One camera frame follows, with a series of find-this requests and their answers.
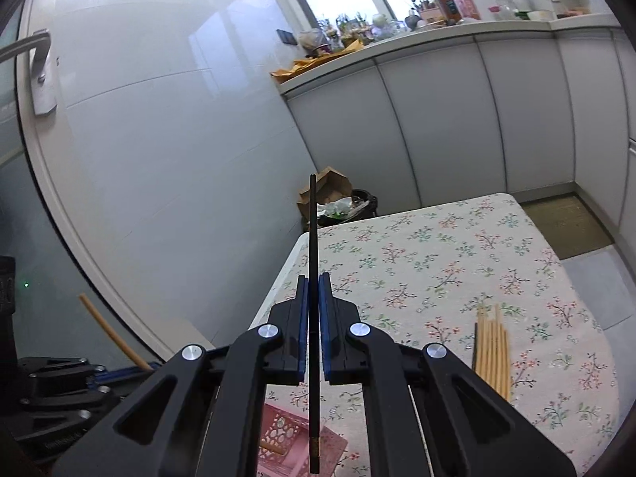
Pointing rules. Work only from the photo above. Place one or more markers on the yellow paper bags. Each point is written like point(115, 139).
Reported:
point(301, 66)

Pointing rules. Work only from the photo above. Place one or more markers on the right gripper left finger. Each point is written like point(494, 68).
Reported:
point(200, 414)

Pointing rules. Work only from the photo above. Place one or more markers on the white kitchen cabinets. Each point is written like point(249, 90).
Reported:
point(526, 108)

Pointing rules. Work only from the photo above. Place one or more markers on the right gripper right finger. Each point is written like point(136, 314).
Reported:
point(427, 413)

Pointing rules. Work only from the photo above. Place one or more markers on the pink perforated utensil holder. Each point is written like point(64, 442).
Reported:
point(284, 445)

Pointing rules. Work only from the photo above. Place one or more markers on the black chopstick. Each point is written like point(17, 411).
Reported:
point(313, 344)

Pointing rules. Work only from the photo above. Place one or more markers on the brown cardboard box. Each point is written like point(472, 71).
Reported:
point(331, 186)

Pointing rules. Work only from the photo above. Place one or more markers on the green floor mat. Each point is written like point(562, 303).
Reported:
point(569, 226)

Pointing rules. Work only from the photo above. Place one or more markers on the black trash bin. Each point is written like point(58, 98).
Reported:
point(360, 205)

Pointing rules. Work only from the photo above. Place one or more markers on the long single wooden chopstick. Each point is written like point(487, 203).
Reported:
point(117, 332)

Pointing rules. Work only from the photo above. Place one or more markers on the grey door handle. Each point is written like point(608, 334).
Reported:
point(37, 47)

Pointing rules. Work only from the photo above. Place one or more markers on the floral tablecloth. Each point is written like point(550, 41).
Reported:
point(423, 275)

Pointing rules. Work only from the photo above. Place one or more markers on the pink detergent bottle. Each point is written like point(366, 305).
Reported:
point(468, 9)

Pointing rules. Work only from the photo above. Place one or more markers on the glass sliding door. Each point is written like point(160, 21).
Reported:
point(49, 320)

